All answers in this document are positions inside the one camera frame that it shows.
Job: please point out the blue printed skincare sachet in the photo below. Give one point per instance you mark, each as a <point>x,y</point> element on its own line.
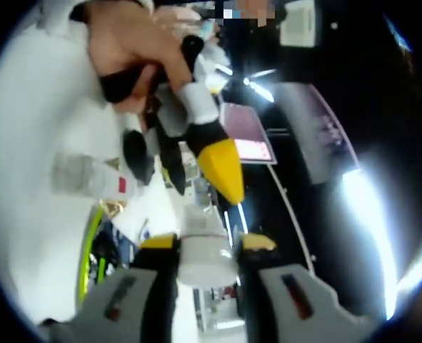
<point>144,234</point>

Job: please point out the large overhead monitor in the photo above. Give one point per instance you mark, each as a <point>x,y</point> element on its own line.
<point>328,135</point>

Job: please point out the ceiling air vent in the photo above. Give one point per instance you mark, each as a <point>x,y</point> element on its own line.
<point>298,25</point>

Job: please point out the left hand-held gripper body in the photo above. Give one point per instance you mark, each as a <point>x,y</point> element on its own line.
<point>212,68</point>

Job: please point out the long ceiling light strip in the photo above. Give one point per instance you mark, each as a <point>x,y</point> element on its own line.
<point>364,200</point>

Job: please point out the gold skincare sachet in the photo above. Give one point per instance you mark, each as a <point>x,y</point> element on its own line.
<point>110,207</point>

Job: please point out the person's left hand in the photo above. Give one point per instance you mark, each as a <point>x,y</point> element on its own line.
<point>132,46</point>

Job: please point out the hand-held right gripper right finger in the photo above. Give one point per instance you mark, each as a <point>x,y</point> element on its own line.
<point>325,321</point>

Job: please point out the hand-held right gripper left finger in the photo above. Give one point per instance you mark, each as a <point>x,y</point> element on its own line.
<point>150,303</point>

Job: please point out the open laptop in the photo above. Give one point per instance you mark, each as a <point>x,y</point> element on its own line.
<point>246,132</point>

